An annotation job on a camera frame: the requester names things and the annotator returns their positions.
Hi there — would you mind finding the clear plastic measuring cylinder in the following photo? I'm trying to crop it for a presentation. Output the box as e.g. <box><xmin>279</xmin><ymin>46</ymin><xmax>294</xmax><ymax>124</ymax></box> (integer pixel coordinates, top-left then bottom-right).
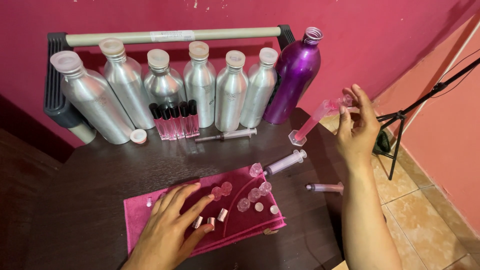
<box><xmin>288</xmin><ymin>95</ymin><xmax>354</xmax><ymax>147</ymax></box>

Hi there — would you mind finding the clear plastic syringe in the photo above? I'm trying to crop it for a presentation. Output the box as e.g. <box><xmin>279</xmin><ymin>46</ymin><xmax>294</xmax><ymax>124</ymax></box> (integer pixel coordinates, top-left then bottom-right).
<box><xmin>194</xmin><ymin>127</ymin><xmax>258</xmax><ymax>143</ymax></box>
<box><xmin>305</xmin><ymin>182</ymin><xmax>344</xmax><ymax>196</ymax></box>
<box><xmin>262</xmin><ymin>149</ymin><xmax>308</xmax><ymax>177</ymax></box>

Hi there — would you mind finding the black tripod stand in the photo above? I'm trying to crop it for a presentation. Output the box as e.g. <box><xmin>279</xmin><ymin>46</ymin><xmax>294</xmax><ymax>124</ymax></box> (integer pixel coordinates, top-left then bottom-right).
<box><xmin>372</xmin><ymin>56</ymin><xmax>480</xmax><ymax>181</ymax></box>

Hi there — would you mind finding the black rack with beige bar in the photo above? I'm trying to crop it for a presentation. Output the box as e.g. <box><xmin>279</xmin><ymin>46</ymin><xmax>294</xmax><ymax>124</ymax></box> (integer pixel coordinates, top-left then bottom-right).
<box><xmin>43</xmin><ymin>24</ymin><xmax>297</xmax><ymax>145</ymax></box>

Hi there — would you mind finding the group of clear faceted caps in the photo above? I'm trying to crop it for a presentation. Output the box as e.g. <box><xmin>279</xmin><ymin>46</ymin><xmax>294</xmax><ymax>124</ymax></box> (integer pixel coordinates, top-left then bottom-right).
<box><xmin>211</xmin><ymin>162</ymin><xmax>273</xmax><ymax>213</ymax></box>

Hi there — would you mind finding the white plastic bottle plug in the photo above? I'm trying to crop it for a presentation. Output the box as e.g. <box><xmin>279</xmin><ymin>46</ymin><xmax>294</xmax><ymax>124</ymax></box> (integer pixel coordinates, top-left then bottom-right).
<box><xmin>130</xmin><ymin>128</ymin><xmax>148</xmax><ymax>145</ymax></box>

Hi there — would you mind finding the dark bag under tripod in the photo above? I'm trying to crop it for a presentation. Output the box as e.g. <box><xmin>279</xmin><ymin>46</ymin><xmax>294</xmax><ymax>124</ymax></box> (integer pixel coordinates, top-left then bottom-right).
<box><xmin>373</xmin><ymin>129</ymin><xmax>391</xmax><ymax>155</ymax></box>

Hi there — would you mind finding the purple metal bottle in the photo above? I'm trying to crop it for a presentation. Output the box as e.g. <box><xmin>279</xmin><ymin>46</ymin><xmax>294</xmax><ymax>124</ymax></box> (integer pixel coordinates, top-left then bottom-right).
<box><xmin>262</xmin><ymin>26</ymin><xmax>324</xmax><ymax>125</ymax></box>

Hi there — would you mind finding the pink towel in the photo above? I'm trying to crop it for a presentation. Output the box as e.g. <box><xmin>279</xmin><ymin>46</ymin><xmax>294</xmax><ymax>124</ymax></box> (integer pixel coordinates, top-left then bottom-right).
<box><xmin>123</xmin><ymin>165</ymin><xmax>287</xmax><ymax>258</ymax></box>

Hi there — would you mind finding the person's right hand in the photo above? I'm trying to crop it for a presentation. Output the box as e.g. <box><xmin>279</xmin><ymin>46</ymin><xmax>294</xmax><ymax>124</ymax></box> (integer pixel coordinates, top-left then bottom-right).
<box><xmin>335</xmin><ymin>84</ymin><xmax>382</xmax><ymax>166</ymax></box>

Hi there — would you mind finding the thin clear curved tube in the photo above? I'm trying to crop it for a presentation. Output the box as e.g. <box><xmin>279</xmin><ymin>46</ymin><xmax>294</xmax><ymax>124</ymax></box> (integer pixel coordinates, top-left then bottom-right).
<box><xmin>223</xmin><ymin>175</ymin><xmax>260</xmax><ymax>238</ymax></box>

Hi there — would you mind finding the pink vial with black cap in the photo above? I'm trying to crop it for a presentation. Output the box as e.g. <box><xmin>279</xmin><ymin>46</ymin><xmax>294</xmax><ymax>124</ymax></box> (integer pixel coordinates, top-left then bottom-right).
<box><xmin>187</xmin><ymin>99</ymin><xmax>200</xmax><ymax>137</ymax></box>
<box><xmin>169</xmin><ymin>103</ymin><xmax>186</xmax><ymax>140</ymax></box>
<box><xmin>178</xmin><ymin>101</ymin><xmax>193</xmax><ymax>138</ymax></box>
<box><xmin>159</xmin><ymin>104</ymin><xmax>178</xmax><ymax>141</ymax></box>
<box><xmin>149</xmin><ymin>103</ymin><xmax>170</xmax><ymax>141</ymax></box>

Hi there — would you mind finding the person's left hand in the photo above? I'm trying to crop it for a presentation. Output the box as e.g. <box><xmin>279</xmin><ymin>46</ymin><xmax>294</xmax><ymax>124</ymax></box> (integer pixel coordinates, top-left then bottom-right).
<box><xmin>123</xmin><ymin>182</ymin><xmax>215</xmax><ymax>270</ymax></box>

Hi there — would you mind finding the row of silver aluminium bottles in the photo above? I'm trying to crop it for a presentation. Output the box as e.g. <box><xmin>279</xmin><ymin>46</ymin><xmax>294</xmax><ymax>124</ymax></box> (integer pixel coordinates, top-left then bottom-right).
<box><xmin>50</xmin><ymin>37</ymin><xmax>279</xmax><ymax>145</ymax></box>

